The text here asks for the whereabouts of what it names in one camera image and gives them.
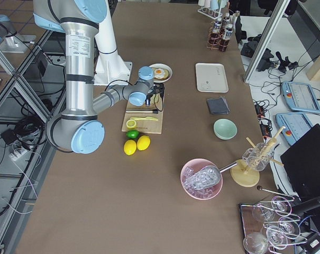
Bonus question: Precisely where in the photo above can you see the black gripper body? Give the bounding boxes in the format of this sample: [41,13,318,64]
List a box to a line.
[153,83,165,96]

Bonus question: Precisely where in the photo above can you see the toast bread slice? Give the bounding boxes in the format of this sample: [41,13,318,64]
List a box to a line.
[153,68,170,80]

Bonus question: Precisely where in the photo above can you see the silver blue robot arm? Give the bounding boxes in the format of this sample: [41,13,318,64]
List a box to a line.
[33,1,154,154]

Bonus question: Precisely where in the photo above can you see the cream rabbit tray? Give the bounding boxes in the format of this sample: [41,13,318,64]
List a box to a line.
[195,63,228,93]

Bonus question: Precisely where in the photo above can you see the wine glass rack tray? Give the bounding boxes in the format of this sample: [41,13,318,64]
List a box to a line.
[239,195,318,253]

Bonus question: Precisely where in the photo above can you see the fried egg on toast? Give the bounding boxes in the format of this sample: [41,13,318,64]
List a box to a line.
[153,68,166,77]

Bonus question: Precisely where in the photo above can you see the yellow plastic knife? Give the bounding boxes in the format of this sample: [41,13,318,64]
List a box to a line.
[130,116,159,121]

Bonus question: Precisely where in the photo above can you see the bamboo cutting board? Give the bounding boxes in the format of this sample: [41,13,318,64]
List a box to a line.
[122,94,164,134]

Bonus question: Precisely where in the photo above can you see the green lime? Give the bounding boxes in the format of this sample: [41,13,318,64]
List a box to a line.
[126,130,140,139]

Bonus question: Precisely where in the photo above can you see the yellow lemon far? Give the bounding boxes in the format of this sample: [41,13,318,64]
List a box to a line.
[136,135,151,151]

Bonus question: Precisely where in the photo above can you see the yellow lemon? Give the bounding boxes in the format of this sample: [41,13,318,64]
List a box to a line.
[123,140,137,156]
[136,135,151,151]

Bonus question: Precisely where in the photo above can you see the grey folded cloth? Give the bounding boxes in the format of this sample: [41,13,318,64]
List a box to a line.
[206,97,230,114]

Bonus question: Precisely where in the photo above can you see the yellow lemon near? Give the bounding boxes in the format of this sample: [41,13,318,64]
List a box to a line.
[123,140,137,156]

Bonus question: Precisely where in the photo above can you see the tea bottle one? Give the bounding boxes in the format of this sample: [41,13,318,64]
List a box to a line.
[211,17,222,44]

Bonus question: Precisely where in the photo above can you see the green ceramic bowl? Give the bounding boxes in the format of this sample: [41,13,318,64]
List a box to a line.
[213,119,237,140]

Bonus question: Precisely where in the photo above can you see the tea bottle two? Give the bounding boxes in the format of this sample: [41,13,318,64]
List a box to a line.
[218,24,233,52]

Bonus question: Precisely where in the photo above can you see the tea bottle three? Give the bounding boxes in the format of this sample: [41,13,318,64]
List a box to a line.
[221,13,230,29]

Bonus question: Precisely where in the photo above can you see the metal ice scoop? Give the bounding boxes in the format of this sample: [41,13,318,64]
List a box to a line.
[184,162,237,191]

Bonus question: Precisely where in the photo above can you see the pink bowl with ice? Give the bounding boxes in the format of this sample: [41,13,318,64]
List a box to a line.
[180,158,223,200]

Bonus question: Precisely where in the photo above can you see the wooden mug tree stand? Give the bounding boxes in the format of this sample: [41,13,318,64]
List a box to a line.
[230,126,286,187]

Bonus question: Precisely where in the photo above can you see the glass mug on stand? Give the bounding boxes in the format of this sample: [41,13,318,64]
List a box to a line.
[242,142,274,171]

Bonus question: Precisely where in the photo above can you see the blue teach pendant far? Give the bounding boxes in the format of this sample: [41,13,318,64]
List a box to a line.
[281,81,320,113]

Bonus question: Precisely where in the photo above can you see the blue teach pendant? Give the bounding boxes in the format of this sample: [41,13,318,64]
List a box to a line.
[275,112,313,146]
[281,81,320,113]

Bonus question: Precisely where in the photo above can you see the blue teach pendant near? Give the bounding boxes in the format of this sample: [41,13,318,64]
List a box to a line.
[275,112,313,146]

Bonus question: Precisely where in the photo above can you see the copper wire bottle rack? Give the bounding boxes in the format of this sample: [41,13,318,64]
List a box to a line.
[207,22,233,52]

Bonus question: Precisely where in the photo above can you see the white wire cup rack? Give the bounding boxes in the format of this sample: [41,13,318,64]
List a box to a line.
[197,0,228,20]

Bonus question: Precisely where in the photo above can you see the aluminium frame post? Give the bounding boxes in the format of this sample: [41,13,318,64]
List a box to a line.
[243,0,290,83]

